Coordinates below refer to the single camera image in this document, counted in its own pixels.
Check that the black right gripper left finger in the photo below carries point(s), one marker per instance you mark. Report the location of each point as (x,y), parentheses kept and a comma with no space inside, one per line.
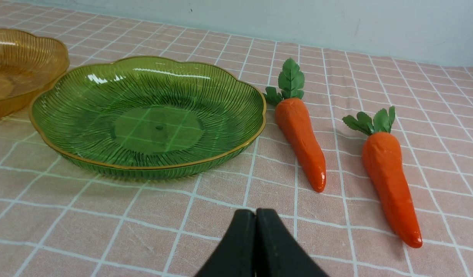
(233,256)

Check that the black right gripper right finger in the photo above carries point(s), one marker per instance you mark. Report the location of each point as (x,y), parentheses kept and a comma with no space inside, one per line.
(277,253)

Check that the orange toy carrot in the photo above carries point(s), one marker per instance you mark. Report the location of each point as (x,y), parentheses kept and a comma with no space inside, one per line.
(382,159)
(293,119)

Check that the green ribbed glass plate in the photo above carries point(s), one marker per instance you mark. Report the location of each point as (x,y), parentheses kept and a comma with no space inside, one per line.
(148,117)

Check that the amber ribbed glass plate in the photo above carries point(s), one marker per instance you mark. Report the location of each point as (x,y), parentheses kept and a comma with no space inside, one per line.
(29,65)

